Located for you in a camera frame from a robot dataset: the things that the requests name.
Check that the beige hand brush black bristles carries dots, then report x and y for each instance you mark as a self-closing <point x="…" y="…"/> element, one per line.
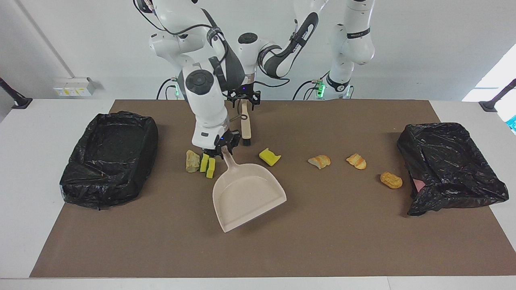
<point x="246" y="129"/>

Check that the green backed yellow sponge piece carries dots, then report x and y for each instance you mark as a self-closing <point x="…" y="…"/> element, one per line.
<point x="210" y="169"/>

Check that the notched yellow sponge piece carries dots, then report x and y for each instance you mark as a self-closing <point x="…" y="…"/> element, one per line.
<point x="269" y="157"/>

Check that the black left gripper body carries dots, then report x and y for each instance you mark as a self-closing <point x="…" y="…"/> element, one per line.
<point x="244" y="92"/>

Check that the black clamp stand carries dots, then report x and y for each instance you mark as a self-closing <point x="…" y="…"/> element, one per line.
<point x="489" y="106"/>
<point x="20" y="102"/>

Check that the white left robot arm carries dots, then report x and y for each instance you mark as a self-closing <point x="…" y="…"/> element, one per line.
<point x="354" y="44"/>

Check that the pale crust toy bread piece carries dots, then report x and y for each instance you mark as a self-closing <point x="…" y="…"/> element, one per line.
<point x="192" y="162"/>

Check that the teal object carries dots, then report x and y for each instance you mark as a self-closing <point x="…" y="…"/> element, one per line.
<point x="513" y="123"/>

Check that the brown table mat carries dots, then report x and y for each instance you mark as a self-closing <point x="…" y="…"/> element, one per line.
<point x="342" y="241"/>

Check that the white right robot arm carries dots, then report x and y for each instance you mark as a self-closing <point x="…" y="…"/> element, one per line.
<point x="205" y="104"/>

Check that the beige plastic dustpan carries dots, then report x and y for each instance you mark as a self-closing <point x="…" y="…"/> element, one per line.
<point x="246" y="193"/>

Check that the black bag lined pink bin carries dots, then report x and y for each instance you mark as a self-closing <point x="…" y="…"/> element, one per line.
<point x="447" y="161"/>

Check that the white wall socket box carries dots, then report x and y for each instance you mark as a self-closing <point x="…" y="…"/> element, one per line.
<point x="72" y="86"/>

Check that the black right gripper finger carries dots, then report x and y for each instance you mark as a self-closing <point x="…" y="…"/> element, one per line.
<point x="211" y="153"/>
<point x="237" y="141"/>

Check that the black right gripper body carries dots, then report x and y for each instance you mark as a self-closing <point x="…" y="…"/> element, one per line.
<point x="223" y="139"/>

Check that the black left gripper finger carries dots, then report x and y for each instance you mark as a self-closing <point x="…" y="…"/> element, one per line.
<point x="233" y="96"/>
<point x="256" y="97"/>

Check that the striped toy bread slice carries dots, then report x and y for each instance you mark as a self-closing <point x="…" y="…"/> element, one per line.
<point x="320" y="162"/>
<point x="357" y="161"/>

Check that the orange oval toy bun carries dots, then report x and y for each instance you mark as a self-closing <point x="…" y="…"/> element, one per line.
<point x="391" y="180"/>

